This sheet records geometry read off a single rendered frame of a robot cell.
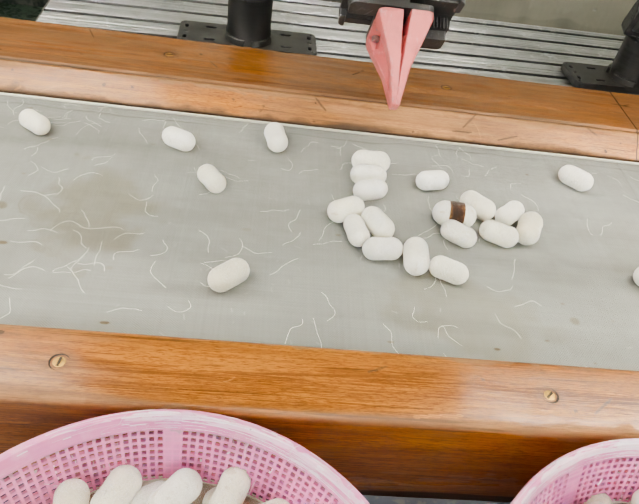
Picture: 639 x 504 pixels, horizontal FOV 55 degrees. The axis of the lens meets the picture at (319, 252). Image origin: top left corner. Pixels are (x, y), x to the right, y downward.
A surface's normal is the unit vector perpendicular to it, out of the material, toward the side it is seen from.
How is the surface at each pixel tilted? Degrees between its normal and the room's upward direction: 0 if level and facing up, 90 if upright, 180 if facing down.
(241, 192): 0
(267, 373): 0
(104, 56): 0
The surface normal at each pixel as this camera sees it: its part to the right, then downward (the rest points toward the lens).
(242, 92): 0.11, -0.03
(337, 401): 0.14, -0.72
